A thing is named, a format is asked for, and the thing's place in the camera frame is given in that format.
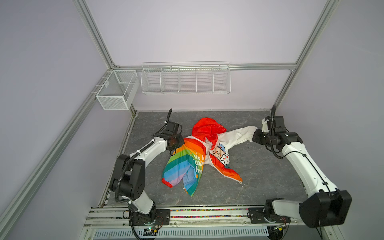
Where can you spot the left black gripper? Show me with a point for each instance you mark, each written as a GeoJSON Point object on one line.
{"type": "Point", "coordinates": [181, 142]}

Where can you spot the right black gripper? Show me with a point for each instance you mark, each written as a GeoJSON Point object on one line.
{"type": "Point", "coordinates": [256, 136]}

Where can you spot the colourful rainbow kids jacket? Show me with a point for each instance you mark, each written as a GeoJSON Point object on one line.
{"type": "Point", "coordinates": [209, 144]}

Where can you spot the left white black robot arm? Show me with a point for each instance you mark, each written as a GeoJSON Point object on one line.
{"type": "Point", "coordinates": [128, 178]}

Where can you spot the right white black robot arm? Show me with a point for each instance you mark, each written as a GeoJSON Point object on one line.
{"type": "Point", "coordinates": [326, 204]}

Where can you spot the white mesh box basket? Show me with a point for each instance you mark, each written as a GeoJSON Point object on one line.
{"type": "Point", "coordinates": [118, 90]}

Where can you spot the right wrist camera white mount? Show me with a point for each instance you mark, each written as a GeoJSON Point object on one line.
{"type": "Point", "coordinates": [273, 125]}

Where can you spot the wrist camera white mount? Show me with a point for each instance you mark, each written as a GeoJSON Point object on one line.
{"type": "Point", "coordinates": [273, 125]}
{"type": "Point", "coordinates": [171, 128]}

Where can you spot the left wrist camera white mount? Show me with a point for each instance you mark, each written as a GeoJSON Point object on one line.
{"type": "Point", "coordinates": [171, 128]}

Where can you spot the white wire shelf basket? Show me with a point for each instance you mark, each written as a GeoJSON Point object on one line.
{"type": "Point", "coordinates": [186, 78]}

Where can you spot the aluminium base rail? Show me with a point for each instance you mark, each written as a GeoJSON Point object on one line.
{"type": "Point", "coordinates": [189, 223]}

